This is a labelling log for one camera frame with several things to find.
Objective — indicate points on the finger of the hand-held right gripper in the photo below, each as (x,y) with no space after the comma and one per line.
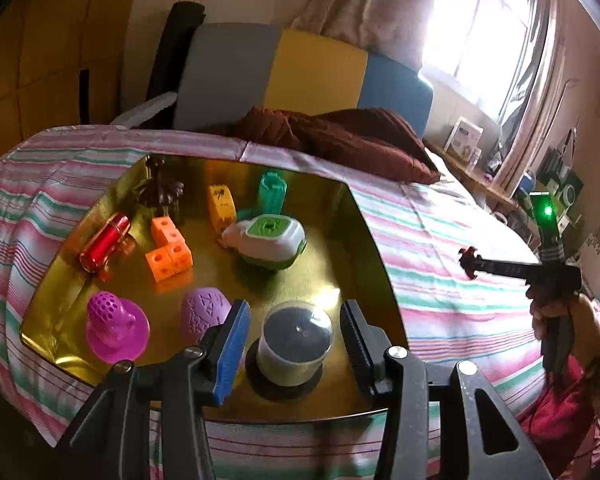
(505,267)

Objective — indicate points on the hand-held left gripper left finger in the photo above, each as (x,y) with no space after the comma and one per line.
(232,355)

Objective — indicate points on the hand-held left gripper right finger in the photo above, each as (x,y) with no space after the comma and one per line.
(357,345)

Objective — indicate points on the purple patterned egg toy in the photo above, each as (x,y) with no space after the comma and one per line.
(205,312)

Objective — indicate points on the clear container with black lid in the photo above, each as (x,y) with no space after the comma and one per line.
(295,345)

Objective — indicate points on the gold metal tray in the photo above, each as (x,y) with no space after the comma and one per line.
(305,285)

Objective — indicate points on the orange block toy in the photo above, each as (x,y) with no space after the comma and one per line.
(169,257)

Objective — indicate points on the white and green toy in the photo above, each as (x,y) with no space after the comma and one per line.
(265,240)

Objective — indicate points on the purple perforated funnel toy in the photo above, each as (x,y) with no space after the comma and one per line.
(112,327)

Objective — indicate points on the yellow plastic toy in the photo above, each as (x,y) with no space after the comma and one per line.
(221,205)

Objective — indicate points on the green plastic holder toy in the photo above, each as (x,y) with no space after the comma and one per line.
(272,194)

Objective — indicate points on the shiny red toy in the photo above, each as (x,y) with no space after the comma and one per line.
(105,242)

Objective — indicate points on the brown palm tree toy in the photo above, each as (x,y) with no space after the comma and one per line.
(162,187)

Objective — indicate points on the person's right hand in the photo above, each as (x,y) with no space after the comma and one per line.
(582,322)

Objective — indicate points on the striped bed sheet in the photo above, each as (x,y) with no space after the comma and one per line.
(440,320)

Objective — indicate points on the wooden shelf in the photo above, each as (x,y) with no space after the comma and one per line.
(480,182)

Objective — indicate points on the white cardboard box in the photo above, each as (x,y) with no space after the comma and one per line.
(462,140)

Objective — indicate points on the red clothing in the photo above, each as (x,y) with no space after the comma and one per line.
(555,420)

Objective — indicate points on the sheer curtain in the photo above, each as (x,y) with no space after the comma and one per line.
(535,85)

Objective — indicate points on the brown quilted blanket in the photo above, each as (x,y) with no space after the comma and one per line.
(345,135)

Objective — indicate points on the window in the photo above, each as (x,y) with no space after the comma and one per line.
(480,25)

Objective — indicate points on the white foam strip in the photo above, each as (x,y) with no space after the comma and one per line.
(140,110)

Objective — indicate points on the grey yellow blue headboard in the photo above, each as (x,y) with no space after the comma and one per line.
(230,75)

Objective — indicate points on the patterned curtain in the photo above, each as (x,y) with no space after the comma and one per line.
(370,10)

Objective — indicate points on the black rolled mat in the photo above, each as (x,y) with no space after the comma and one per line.
(172,50)

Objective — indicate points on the wooden wardrobe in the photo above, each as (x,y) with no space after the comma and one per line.
(45,60)

